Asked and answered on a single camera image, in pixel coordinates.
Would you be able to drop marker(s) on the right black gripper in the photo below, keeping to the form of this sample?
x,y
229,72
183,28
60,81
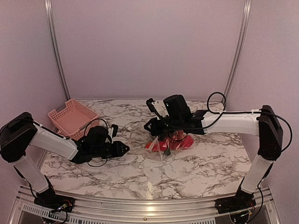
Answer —
x,y
155,130

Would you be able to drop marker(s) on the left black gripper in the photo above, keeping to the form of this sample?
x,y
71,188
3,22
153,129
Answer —
x,y
118,152

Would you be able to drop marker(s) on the clear zip top bag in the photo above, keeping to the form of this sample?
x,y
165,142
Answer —
x,y
138,138

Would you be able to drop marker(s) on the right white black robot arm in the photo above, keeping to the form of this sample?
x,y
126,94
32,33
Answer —
x,y
262,123

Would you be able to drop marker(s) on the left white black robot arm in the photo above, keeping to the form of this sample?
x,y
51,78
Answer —
x,y
21,132

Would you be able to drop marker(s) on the red fake strawberry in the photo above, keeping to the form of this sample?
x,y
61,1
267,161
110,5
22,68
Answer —
x,y
157,146

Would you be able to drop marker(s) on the pink plastic basket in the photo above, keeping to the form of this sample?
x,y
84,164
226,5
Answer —
x,y
71,119

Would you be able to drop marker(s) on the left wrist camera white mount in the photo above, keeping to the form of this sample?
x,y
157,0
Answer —
x,y
112,131

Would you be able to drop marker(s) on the front aluminium rail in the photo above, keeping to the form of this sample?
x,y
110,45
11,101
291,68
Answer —
x,y
101,210

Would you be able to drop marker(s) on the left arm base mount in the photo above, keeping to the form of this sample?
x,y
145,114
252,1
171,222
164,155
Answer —
x,y
50,199

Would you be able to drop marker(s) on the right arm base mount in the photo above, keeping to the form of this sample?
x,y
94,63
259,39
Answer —
x,y
234,203

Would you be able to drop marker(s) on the right aluminium frame post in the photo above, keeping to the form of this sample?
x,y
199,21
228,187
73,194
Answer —
x,y
239,47

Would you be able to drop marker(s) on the aluminium frame post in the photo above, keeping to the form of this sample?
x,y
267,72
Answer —
x,y
239,47
55,47

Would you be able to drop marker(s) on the left aluminium frame post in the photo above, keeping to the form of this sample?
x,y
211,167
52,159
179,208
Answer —
x,y
55,47

